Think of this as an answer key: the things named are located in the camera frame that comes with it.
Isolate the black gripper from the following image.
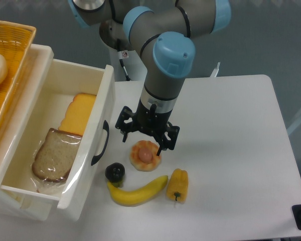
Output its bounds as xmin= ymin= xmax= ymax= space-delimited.
xmin=115 ymin=101 xmax=180 ymax=156

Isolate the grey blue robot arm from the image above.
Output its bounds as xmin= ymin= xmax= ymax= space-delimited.
xmin=68 ymin=1 xmax=231 ymax=151

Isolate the sausage bread roll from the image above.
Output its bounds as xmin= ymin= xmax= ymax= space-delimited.
xmin=129 ymin=140 xmax=162 ymax=172

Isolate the dark purple round fruit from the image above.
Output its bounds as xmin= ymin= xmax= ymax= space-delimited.
xmin=104 ymin=163 xmax=125 ymax=183

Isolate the yellow bell pepper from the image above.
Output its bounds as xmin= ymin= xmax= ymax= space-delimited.
xmin=166 ymin=168 xmax=189 ymax=203

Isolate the yellow banana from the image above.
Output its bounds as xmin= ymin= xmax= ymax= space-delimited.
xmin=107 ymin=175 xmax=168 ymax=206

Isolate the white open drawer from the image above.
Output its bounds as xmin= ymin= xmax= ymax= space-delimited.
xmin=0 ymin=60 xmax=115 ymax=220

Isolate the brown bread slice in plastic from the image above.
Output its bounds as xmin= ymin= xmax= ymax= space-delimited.
xmin=32 ymin=128 xmax=82 ymax=183

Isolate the white drawer cabinet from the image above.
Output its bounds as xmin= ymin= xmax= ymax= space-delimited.
xmin=0 ymin=44 xmax=54 ymax=220

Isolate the yellow wicker basket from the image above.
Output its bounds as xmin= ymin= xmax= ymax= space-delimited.
xmin=0 ymin=21 xmax=37 ymax=128

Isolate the black drawer handle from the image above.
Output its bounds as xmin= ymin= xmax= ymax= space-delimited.
xmin=91 ymin=120 xmax=110 ymax=166

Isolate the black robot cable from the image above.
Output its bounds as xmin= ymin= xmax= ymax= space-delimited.
xmin=117 ymin=39 xmax=130 ymax=81

